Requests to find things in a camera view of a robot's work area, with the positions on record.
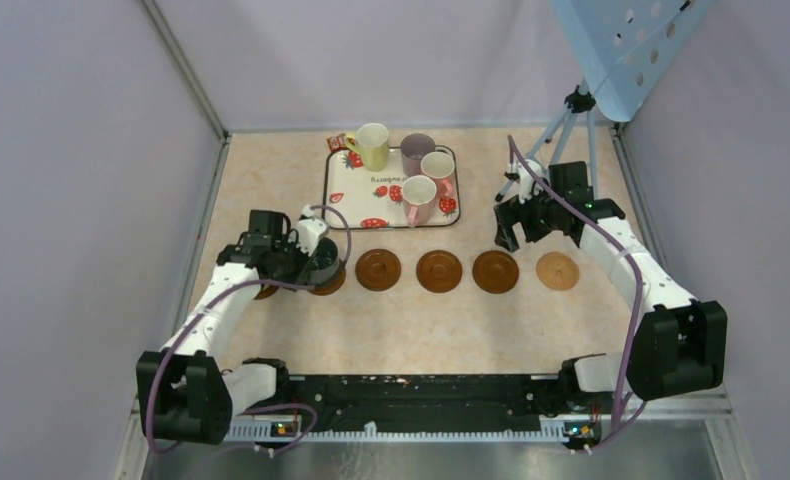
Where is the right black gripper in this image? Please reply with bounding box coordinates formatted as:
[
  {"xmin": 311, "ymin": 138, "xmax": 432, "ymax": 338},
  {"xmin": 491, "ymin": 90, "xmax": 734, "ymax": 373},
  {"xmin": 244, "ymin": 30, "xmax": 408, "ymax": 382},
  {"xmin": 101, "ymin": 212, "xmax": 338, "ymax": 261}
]
[{"xmin": 495, "ymin": 180, "xmax": 564, "ymax": 252}]

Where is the brown coaster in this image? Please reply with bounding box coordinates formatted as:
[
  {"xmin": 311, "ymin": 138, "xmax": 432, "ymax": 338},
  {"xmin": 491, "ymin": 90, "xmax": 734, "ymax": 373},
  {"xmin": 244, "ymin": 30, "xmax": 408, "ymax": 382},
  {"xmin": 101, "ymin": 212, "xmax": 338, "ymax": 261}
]
[
  {"xmin": 355, "ymin": 248, "xmax": 401, "ymax": 292},
  {"xmin": 254, "ymin": 285, "xmax": 279, "ymax": 300},
  {"xmin": 310, "ymin": 267, "xmax": 346, "ymax": 296},
  {"xmin": 416, "ymin": 250, "xmax": 463, "ymax": 294},
  {"xmin": 472, "ymin": 250, "xmax": 520, "ymax": 294}
]

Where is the light tan coaster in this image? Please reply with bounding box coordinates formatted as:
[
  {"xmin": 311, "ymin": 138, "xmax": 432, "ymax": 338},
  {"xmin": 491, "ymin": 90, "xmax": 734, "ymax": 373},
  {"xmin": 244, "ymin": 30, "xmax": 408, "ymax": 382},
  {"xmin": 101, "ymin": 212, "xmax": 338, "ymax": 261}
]
[{"xmin": 535, "ymin": 252, "xmax": 580, "ymax": 291}]

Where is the white strawberry tray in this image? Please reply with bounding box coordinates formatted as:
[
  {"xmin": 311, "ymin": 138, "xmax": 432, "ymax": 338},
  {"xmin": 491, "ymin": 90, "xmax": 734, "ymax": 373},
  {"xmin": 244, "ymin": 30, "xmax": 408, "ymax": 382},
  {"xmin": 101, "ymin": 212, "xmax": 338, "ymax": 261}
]
[{"xmin": 321, "ymin": 144, "xmax": 463, "ymax": 231}]

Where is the light blue music stand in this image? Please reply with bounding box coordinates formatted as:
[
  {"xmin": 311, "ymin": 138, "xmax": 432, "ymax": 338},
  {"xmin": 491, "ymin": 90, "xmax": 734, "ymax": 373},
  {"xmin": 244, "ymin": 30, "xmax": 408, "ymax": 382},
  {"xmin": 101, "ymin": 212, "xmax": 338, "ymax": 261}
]
[{"xmin": 526, "ymin": 0, "xmax": 711, "ymax": 183}]

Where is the dark green mug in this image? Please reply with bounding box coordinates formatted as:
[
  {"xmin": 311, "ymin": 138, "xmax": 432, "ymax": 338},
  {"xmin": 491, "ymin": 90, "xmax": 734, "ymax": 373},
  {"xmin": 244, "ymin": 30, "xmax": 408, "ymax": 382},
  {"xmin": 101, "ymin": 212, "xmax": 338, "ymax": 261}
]
[{"xmin": 309, "ymin": 238, "xmax": 342, "ymax": 289}]

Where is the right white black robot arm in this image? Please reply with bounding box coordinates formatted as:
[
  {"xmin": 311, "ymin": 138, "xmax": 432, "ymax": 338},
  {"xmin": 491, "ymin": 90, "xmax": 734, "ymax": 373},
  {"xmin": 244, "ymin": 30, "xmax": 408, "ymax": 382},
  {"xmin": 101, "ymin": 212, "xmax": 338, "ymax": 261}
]
[{"xmin": 494, "ymin": 159, "xmax": 728, "ymax": 412}]

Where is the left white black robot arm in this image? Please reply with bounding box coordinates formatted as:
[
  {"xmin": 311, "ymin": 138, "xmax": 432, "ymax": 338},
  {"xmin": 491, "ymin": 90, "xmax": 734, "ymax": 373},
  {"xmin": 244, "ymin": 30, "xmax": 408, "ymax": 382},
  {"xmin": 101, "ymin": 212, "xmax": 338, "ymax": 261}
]
[{"xmin": 136, "ymin": 205, "xmax": 329, "ymax": 451}]

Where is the pink mug back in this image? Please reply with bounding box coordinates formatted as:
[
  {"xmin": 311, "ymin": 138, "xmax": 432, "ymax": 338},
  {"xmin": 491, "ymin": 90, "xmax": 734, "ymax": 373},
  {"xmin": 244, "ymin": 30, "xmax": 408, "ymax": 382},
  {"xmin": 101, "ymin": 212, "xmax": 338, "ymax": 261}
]
[{"xmin": 420, "ymin": 151, "xmax": 456, "ymax": 198}]

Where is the pink mug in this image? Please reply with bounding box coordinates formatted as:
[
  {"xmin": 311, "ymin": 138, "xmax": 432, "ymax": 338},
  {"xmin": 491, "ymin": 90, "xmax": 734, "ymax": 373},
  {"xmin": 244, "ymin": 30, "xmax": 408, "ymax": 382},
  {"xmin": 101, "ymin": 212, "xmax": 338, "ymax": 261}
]
[
  {"xmin": 402, "ymin": 175, "xmax": 438, "ymax": 228},
  {"xmin": 420, "ymin": 151, "xmax": 456, "ymax": 198}
]

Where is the pink mug front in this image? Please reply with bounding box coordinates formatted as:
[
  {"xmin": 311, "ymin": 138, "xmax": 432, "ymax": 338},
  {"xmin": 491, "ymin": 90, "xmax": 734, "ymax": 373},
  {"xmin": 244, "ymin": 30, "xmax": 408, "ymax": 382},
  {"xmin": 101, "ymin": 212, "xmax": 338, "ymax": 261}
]
[{"xmin": 402, "ymin": 175, "xmax": 438, "ymax": 228}]

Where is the red snack packet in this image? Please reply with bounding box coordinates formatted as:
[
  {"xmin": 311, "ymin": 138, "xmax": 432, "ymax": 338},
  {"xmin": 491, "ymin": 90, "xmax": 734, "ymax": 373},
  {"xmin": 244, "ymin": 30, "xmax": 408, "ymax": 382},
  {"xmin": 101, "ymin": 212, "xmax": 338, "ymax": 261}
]
[{"xmin": 327, "ymin": 133, "xmax": 347, "ymax": 152}]

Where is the purple mug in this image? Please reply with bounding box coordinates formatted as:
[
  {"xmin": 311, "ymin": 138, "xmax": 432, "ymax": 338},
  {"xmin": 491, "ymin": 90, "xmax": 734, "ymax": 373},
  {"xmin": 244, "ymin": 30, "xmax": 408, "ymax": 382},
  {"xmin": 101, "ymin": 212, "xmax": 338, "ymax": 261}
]
[{"xmin": 400, "ymin": 133, "xmax": 436, "ymax": 177}]

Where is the green mug back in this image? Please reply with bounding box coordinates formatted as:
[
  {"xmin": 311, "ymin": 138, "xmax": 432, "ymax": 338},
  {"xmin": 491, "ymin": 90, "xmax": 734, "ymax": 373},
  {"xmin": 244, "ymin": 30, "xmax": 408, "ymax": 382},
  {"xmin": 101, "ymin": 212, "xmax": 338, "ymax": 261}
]
[{"xmin": 345, "ymin": 123, "xmax": 390, "ymax": 172}]

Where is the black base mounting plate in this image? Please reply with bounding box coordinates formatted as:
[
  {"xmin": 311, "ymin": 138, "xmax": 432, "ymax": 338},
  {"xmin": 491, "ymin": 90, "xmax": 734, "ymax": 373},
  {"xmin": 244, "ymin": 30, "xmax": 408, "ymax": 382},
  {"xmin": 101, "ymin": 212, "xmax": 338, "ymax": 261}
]
[{"xmin": 229, "ymin": 374, "xmax": 625, "ymax": 435}]

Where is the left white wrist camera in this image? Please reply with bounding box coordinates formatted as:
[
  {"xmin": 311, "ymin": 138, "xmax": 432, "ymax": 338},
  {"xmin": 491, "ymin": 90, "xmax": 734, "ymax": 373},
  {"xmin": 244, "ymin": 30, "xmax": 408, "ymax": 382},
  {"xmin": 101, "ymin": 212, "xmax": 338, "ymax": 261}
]
[{"xmin": 289, "ymin": 205, "xmax": 329, "ymax": 257}]

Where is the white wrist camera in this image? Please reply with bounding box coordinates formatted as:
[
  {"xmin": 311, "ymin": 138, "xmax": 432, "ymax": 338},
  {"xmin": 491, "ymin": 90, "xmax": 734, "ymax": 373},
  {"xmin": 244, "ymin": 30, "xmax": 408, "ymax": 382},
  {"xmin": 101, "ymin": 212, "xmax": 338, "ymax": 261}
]
[
  {"xmin": 289, "ymin": 205, "xmax": 329, "ymax": 257},
  {"xmin": 505, "ymin": 158, "xmax": 548, "ymax": 204}
]

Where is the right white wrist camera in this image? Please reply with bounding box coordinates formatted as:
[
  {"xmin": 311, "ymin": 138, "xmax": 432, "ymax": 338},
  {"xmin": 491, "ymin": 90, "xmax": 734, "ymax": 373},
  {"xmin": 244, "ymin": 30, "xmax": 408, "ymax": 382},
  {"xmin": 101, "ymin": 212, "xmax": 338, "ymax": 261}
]
[{"xmin": 505, "ymin": 158, "xmax": 548, "ymax": 204}]

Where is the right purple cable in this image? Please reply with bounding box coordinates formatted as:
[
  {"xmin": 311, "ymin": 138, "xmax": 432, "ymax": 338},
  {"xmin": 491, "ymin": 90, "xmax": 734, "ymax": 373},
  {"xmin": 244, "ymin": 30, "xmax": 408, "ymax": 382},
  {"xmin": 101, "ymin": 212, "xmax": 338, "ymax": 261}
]
[{"xmin": 507, "ymin": 135, "xmax": 649, "ymax": 455}]

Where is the purple cable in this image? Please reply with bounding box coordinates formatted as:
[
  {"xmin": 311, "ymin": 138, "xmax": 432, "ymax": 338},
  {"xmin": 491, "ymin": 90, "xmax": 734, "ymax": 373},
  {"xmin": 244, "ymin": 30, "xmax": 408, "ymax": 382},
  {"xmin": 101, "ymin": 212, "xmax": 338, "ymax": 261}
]
[
  {"xmin": 507, "ymin": 135, "xmax": 649, "ymax": 455},
  {"xmin": 144, "ymin": 203, "xmax": 353, "ymax": 458}
]

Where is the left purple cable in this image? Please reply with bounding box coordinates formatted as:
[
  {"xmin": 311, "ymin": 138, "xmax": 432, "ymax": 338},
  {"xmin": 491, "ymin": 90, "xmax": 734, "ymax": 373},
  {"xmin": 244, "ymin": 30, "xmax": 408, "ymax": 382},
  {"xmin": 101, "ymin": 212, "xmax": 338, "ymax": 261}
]
[{"xmin": 144, "ymin": 203, "xmax": 353, "ymax": 458}]

